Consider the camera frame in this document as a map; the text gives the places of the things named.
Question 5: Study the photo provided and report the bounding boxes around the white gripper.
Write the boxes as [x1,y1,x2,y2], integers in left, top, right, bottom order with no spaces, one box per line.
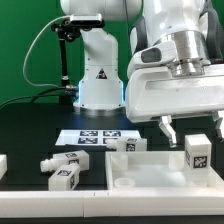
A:
[126,65,224,148]

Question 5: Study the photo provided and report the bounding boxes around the white square table top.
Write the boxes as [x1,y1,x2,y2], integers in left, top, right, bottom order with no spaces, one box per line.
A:
[105,151,224,190]

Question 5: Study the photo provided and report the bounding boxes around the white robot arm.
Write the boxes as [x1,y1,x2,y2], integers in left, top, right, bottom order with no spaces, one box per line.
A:
[60,0,224,145]

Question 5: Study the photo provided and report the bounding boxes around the white U-shaped obstacle fence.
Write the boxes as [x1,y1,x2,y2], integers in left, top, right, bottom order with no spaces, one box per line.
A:
[0,153,224,219]

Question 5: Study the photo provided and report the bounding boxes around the fiducial marker sheet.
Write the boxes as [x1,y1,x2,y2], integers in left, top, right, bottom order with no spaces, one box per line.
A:
[55,130,140,146]

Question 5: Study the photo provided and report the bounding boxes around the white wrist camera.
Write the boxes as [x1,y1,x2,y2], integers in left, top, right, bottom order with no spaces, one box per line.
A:
[129,41,177,69]

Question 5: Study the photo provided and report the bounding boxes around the black cables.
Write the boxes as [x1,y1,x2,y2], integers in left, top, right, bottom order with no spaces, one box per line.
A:
[0,85,80,110]

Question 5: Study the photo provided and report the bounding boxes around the black camera on stand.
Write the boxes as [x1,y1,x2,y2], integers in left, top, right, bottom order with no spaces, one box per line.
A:
[51,14,105,105]

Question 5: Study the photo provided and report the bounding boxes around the grey camera cable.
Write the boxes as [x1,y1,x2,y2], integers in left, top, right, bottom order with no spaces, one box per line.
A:
[22,15,72,89]

